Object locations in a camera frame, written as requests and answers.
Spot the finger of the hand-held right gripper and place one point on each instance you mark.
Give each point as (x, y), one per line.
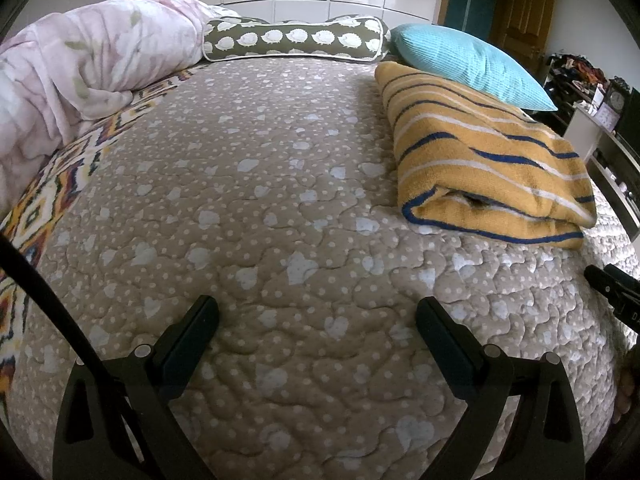
(622, 295)

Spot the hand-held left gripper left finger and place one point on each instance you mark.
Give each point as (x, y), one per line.
(192, 340)

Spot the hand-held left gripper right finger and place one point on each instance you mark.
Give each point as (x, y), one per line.
(445, 345)

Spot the yellow striped towel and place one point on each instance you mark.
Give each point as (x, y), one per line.
(475, 160)

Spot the person's right hand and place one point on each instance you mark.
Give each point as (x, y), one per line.
(630, 390)

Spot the dark low cabinet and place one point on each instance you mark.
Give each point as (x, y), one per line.
(620, 170)

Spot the beige quilted bedspread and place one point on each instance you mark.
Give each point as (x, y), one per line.
(275, 210)

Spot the white cabinet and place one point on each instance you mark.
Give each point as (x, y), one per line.
(582, 130)

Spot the black table clock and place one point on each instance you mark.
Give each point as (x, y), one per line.
(619, 95)

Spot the zigzag patterned blanket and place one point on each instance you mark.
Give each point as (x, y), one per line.
(50, 185)

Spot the turquoise pillow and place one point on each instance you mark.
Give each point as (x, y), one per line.
(465, 60)

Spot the wooden door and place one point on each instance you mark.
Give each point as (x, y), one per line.
(525, 10)

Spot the pink floral duvet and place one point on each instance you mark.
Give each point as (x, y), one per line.
(75, 60)

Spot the green sheep-print bolster pillow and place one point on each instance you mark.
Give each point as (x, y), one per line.
(300, 37)

